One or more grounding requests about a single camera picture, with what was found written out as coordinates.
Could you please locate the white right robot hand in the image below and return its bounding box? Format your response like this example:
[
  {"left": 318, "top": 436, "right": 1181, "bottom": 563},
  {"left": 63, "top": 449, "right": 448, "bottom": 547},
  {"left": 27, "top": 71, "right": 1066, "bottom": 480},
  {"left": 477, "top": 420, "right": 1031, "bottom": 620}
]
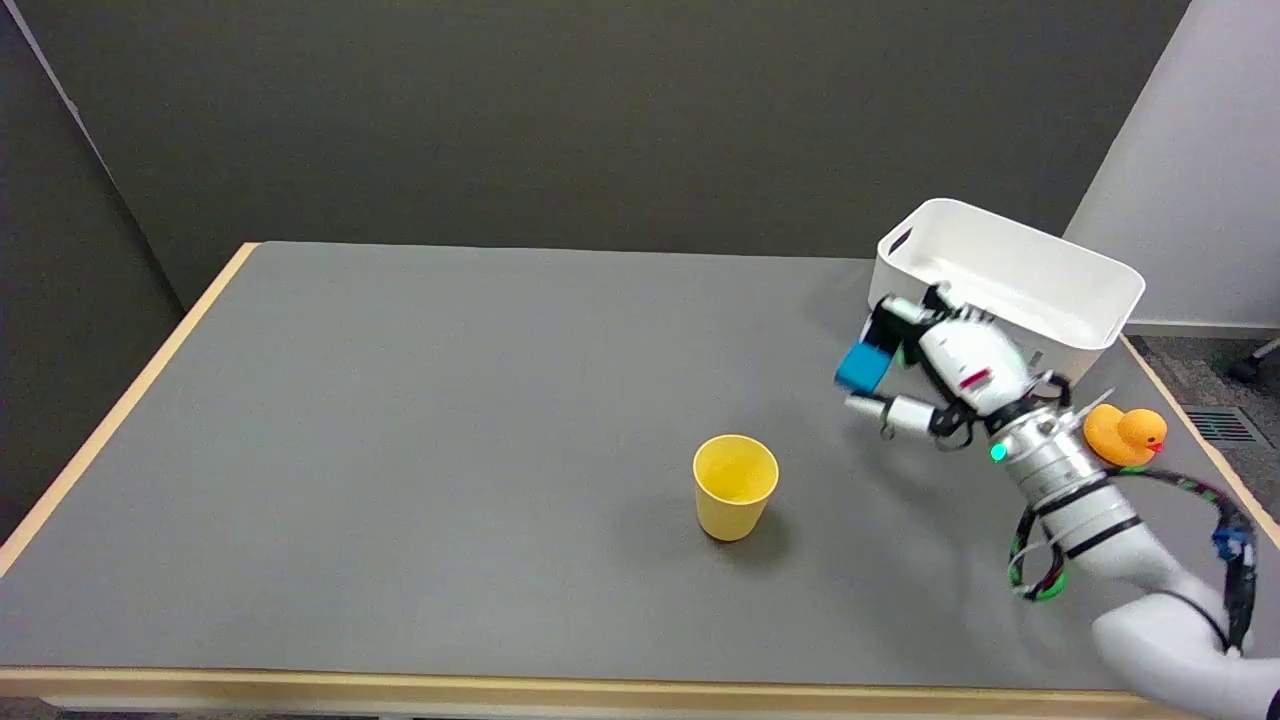
[{"left": 845, "top": 283, "right": 1071, "bottom": 451}]

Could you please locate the blue cube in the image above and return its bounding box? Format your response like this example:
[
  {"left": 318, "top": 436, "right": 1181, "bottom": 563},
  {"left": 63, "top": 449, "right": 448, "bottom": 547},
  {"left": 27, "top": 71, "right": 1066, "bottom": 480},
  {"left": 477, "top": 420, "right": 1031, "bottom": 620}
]
[{"left": 835, "top": 343, "right": 894, "bottom": 394}]

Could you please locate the white plastic box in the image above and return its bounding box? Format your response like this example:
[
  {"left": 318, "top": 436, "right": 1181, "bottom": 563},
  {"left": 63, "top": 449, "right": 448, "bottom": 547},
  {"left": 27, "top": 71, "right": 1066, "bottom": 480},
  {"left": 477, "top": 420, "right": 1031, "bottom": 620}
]
[{"left": 863, "top": 198, "right": 1147, "bottom": 389}]

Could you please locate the orange rubber duck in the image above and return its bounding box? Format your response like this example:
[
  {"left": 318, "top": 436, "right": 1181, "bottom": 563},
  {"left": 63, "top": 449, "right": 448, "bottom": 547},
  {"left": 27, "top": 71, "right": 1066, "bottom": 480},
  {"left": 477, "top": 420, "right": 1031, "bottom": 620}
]
[{"left": 1083, "top": 403, "right": 1168, "bottom": 468}]

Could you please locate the grey floor vent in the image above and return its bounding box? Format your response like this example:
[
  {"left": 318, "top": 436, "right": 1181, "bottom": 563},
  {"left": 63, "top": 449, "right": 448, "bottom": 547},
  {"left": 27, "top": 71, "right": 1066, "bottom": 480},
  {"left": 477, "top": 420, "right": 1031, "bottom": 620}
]
[{"left": 1186, "top": 408, "right": 1257, "bottom": 445}]

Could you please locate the yellow paper cup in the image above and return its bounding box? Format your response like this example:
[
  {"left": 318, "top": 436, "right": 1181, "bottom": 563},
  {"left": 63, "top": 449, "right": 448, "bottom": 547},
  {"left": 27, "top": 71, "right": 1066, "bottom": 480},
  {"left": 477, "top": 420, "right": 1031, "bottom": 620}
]
[{"left": 692, "top": 434, "right": 780, "bottom": 543}]

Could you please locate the black chair base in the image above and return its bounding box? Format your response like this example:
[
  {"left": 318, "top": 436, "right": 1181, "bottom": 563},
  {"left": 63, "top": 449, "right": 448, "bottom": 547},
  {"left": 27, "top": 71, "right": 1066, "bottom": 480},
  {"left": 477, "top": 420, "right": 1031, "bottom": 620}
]
[{"left": 1228, "top": 338, "right": 1280, "bottom": 383}]

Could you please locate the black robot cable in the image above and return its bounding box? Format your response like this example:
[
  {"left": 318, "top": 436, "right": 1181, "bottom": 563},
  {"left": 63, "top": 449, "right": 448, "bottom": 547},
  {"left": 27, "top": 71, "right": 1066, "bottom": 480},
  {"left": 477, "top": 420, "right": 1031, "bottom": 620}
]
[{"left": 1007, "top": 466, "right": 1257, "bottom": 657}]

